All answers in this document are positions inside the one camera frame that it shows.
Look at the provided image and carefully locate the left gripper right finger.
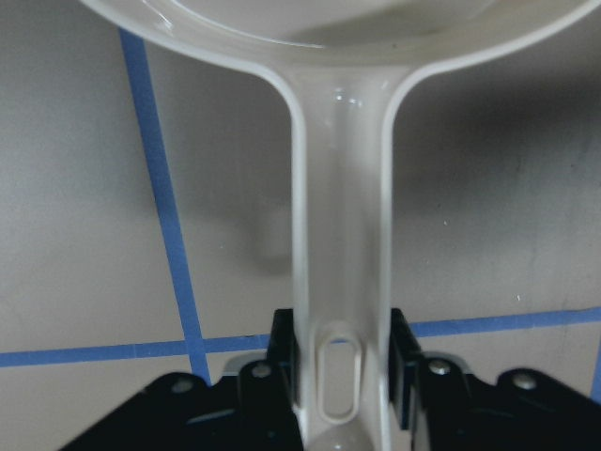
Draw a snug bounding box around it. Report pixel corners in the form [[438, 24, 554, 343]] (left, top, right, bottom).
[[389, 308, 600, 450]]

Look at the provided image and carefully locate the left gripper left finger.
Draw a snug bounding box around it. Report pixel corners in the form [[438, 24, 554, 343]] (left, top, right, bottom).
[[65, 309, 303, 450]]

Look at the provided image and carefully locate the beige plastic dustpan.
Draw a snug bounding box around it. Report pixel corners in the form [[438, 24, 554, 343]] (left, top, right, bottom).
[[89, 1, 598, 450]]

